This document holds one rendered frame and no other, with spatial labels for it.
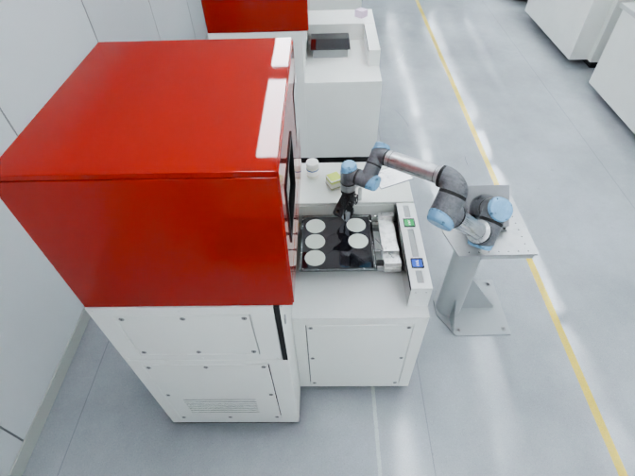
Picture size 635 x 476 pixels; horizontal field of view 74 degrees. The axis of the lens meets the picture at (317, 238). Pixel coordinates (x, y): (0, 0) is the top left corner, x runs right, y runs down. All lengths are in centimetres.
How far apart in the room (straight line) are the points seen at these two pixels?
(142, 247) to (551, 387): 243
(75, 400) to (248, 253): 198
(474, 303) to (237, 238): 211
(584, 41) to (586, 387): 436
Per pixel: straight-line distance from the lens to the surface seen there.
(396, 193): 230
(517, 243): 241
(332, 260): 204
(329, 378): 249
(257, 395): 220
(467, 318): 302
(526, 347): 306
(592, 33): 633
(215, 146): 118
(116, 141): 130
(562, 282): 348
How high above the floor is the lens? 247
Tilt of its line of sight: 47 degrees down
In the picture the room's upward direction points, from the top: 2 degrees counter-clockwise
